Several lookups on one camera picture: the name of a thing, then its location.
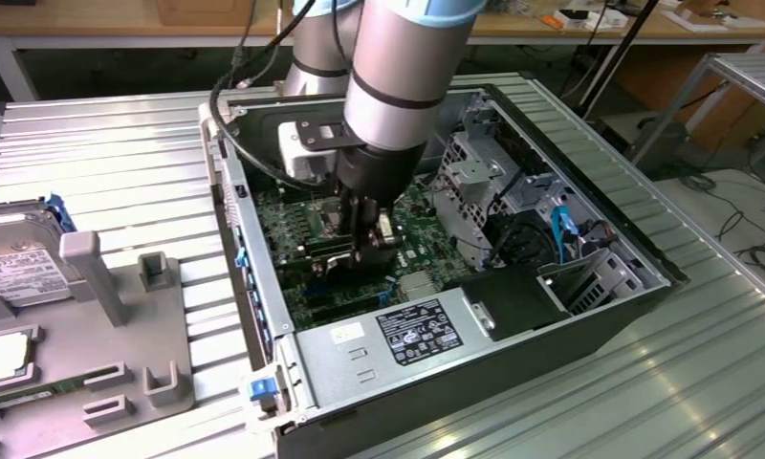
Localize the blue flat wire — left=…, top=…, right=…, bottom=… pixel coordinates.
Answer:
left=546, top=205, right=578, bottom=267

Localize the black and white box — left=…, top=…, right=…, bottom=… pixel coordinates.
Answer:
left=557, top=7, right=630, bottom=30

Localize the blue disk caddy bracket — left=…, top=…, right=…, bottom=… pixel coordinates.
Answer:
left=41, top=193, right=77, bottom=235

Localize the grey parts rack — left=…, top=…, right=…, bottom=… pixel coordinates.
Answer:
left=0, top=229, right=198, bottom=459

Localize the open black PC case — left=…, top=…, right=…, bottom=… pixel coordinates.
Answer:
left=196, top=83, right=690, bottom=459

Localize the silver perforated disk bay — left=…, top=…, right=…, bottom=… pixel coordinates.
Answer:
left=534, top=248, right=668, bottom=317

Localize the silver drive cage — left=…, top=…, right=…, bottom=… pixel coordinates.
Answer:
left=432, top=131, right=585, bottom=240

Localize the white paper stack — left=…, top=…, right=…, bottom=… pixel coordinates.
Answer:
left=660, top=8, right=732, bottom=33

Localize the dark RAM stick with label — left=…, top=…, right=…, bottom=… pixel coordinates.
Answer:
left=304, top=237, right=356, bottom=258

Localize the aluminium frame rack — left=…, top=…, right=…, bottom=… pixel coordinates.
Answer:
left=630, top=52, right=765, bottom=168

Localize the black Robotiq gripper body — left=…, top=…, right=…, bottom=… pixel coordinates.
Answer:
left=333, top=141, right=430, bottom=211

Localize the brown cardboard box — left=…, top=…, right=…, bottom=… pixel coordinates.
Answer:
left=156, top=0, right=281, bottom=26

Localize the CPU socket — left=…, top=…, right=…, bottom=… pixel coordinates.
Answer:
left=310, top=198, right=346, bottom=231

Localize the green motherboard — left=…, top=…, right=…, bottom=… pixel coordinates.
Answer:
left=253, top=179, right=481, bottom=331

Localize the hanging cable with connector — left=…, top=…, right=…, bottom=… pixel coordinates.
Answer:
left=230, top=0, right=260, bottom=91

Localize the black plastic shroud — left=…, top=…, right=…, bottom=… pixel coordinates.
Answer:
left=457, top=265, right=573, bottom=341

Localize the black expansion slot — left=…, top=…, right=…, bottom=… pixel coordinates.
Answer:
left=308, top=291, right=385, bottom=313
left=310, top=304, right=392, bottom=325

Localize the silver chipset heatsink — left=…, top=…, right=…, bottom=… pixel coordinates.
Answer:
left=398, top=273, right=438, bottom=294

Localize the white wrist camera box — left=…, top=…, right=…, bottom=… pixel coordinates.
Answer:
left=277, top=119, right=368, bottom=182

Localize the black power wire bundle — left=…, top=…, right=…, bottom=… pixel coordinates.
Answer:
left=482, top=212, right=556, bottom=272

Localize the silver hard disk drive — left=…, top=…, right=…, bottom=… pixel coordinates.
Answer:
left=0, top=200, right=81, bottom=310

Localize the green RAM stick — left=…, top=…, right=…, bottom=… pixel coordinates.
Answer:
left=0, top=375, right=94, bottom=412

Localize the silver CPU chip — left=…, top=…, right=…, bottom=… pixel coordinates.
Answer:
left=0, top=334, right=37, bottom=386

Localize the blue case latch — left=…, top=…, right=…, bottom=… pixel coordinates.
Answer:
left=246, top=378, right=277, bottom=401

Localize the silver power supply unit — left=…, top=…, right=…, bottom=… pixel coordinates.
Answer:
left=296, top=291, right=500, bottom=407

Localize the black box under frame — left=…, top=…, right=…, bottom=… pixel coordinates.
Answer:
left=596, top=112, right=690, bottom=178

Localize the wooden desk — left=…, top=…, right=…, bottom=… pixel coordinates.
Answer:
left=0, top=0, right=765, bottom=54

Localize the black tripod pole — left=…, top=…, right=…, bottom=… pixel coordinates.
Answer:
left=578, top=0, right=664, bottom=116

